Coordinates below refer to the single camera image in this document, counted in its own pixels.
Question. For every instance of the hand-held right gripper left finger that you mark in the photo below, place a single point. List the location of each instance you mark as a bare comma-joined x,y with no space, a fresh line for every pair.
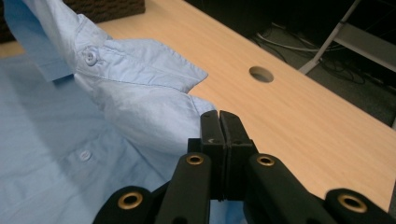
213,133

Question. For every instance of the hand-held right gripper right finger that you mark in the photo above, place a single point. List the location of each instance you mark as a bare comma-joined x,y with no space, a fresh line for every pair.
235,133

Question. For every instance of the brown woven basket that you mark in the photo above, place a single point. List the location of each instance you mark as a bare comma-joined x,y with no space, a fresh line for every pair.
109,9

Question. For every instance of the light blue shirt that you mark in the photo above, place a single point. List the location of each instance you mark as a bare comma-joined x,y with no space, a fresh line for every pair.
93,124

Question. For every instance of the white metal stand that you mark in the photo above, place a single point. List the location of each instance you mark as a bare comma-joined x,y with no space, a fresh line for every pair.
358,40

